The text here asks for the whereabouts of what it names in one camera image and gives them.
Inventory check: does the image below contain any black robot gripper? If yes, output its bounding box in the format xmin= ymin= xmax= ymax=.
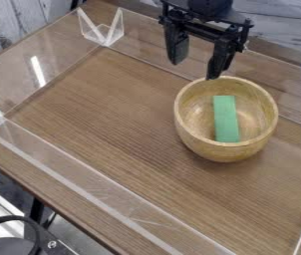
xmin=158 ymin=0 xmax=254 ymax=80

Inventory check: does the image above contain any brown wooden bowl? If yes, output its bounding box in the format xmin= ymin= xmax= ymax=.
xmin=173 ymin=76 xmax=278 ymax=162

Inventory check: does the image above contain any green rectangular block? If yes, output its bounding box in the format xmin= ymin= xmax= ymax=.
xmin=213 ymin=96 xmax=240 ymax=142

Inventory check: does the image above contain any black table leg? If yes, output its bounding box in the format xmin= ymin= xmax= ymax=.
xmin=30 ymin=198 xmax=46 ymax=223

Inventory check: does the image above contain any black chair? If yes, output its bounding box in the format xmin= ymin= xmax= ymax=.
xmin=0 ymin=215 xmax=79 ymax=255

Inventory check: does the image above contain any clear acrylic corner bracket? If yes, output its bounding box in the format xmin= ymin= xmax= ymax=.
xmin=78 ymin=8 xmax=125 ymax=47

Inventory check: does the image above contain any clear acrylic tray wall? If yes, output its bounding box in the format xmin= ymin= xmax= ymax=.
xmin=0 ymin=2 xmax=301 ymax=255

